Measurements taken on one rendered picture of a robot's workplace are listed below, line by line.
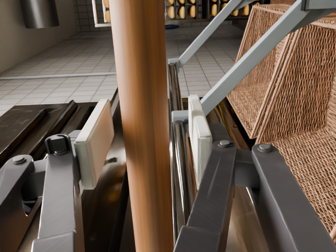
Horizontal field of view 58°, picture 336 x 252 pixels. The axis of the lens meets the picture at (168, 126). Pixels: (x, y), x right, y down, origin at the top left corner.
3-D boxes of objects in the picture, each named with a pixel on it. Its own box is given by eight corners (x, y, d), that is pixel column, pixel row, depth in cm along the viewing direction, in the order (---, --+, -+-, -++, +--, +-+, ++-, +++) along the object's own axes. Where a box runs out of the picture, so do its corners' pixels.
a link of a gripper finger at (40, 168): (72, 199, 15) (11, 201, 15) (93, 150, 19) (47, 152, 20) (66, 173, 14) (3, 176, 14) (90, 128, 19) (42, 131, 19)
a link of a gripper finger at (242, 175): (216, 166, 14) (280, 163, 14) (203, 123, 19) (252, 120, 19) (216, 192, 15) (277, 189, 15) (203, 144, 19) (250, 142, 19)
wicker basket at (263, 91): (318, 139, 123) (249, 142, 123) (272, 93, 174) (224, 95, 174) (342, 11, 102) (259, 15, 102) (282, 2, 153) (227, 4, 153)
